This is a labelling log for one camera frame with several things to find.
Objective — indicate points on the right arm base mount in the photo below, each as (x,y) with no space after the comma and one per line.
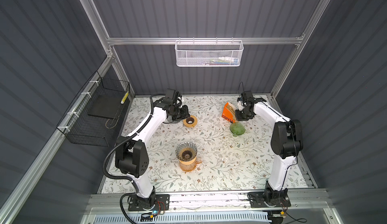
(269,198)

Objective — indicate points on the grey glass dripper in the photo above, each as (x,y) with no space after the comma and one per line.
(186,152)

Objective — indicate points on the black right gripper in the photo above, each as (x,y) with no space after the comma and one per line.
(238,118)

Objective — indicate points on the green glass dripper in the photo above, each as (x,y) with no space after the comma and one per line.
(237,129)

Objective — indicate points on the orange coffee filter box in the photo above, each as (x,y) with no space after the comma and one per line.
(229,113)

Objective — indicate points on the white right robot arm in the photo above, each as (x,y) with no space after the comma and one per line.
(286,140)

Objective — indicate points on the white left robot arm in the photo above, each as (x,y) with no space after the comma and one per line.
(132,158)

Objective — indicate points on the black flat pad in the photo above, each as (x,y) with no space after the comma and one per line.
(106,107)

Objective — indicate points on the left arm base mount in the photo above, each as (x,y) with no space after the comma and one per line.
(156,201)

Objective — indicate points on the orange glass carafe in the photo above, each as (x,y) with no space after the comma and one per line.
(188,166)

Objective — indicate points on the yellow marker pen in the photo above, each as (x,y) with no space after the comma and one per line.
(124,98)

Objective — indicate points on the black wire basket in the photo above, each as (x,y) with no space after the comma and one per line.
(80,128)

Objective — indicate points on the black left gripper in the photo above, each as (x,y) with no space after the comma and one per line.
(185,113)

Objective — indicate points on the white wire basket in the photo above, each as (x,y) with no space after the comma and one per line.
(211,53)

